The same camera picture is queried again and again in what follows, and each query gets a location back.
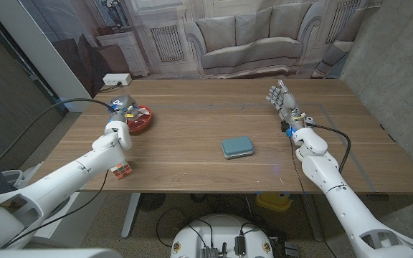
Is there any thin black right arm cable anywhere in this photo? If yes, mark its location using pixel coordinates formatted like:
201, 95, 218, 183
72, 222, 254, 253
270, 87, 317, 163
290, 136, 336, 258

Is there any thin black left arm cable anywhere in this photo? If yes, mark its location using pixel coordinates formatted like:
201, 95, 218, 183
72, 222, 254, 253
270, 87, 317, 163
0, 170, 110, 249

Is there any black round floor fan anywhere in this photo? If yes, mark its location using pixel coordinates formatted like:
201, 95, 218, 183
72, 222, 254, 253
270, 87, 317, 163
138, 193, 166, 212

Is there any grey table leg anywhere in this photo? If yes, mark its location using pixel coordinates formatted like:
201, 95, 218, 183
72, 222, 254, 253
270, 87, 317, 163
301, 193, 325, 242

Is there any white table leg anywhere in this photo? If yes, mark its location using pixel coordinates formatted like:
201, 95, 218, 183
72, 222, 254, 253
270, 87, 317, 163
120, 192, 142, 239

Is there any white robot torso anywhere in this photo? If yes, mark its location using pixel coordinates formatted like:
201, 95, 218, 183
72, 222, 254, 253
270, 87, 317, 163
170, 214, 275, 258

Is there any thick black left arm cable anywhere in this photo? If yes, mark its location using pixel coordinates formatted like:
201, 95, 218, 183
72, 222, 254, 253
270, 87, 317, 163
0, 98, 116, 182

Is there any white power strip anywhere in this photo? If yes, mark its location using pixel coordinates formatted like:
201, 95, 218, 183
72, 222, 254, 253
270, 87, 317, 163
102, 73, 133, 87

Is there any red bowl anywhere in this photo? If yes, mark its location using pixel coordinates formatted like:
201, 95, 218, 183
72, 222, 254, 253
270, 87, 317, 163
126, 105, 153, 133

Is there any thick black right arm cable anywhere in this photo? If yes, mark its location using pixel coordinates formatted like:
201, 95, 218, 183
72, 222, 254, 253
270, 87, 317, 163
313, 124, 351, 175

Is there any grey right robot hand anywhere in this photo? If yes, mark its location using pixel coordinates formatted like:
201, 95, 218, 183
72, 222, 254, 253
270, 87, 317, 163
265, 79, 306, 135

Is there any yellow object under table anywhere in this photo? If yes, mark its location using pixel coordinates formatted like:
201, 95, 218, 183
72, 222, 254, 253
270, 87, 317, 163
255, 192, 293, 212

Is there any white upright panel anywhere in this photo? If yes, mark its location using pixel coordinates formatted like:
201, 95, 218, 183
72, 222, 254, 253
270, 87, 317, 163
0, 0, 93, 113

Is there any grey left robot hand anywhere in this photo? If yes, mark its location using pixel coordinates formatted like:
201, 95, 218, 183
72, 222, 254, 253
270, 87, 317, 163
108, 95, 141, 125

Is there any black power strip cable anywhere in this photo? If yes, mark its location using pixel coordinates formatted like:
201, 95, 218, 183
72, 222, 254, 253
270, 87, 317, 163
98, 81, 123, 93

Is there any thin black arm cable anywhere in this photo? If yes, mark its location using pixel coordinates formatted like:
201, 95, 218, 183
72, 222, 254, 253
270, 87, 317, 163
290, 136, 336, 258
0, 170, 110, 249

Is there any printed living room backdrop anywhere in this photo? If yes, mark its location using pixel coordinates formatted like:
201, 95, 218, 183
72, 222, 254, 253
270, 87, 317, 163
18, 0, 383, 97

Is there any rubik's cube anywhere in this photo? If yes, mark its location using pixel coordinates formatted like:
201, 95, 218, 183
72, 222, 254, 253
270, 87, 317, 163
110, 161, 133, 181

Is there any white plastic chair base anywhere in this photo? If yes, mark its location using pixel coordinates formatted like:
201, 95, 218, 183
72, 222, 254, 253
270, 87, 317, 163
0, 161, 44, 196

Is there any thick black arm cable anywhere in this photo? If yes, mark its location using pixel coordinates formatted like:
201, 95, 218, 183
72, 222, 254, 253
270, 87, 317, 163
313, 124, 351, 175
0, 98, 116, 182

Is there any teal soap box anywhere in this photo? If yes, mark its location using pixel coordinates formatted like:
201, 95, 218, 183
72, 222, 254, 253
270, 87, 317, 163
221, 135, 255, 160

